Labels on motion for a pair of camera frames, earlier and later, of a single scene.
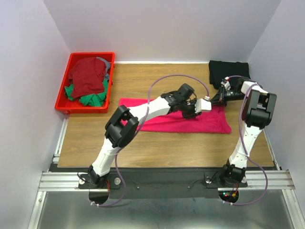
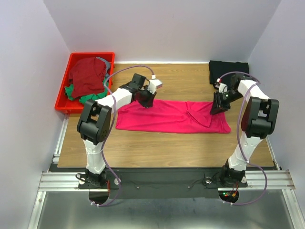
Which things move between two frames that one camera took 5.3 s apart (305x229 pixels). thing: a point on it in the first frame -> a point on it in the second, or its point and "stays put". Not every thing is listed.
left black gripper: [192, 114] -> [149, 102]
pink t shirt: [212, 121] stays put
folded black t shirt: [230, 71] stays put
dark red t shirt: [86, 77] stays put
